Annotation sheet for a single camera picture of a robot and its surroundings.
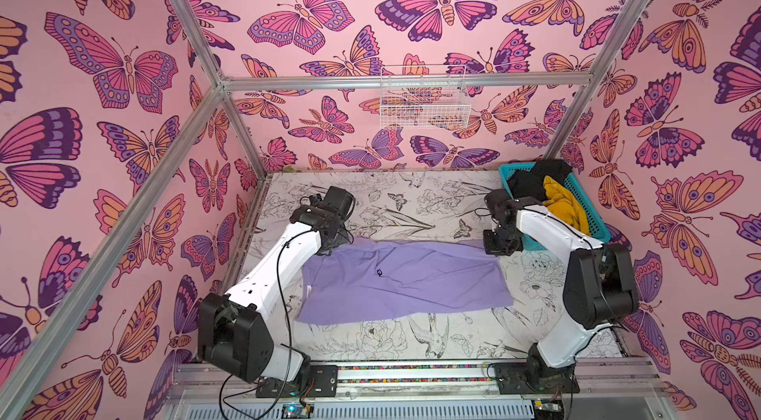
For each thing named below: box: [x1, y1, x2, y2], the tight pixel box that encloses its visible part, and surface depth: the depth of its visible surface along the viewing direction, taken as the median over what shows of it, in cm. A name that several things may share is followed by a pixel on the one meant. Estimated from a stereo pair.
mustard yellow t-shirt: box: [542, 176, 592, 236], surface depth 98 cm
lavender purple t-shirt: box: [296, 237, 515, 325], surface depth 92 cm
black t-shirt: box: [507, 159, 573, 202], surface depth 108 cm
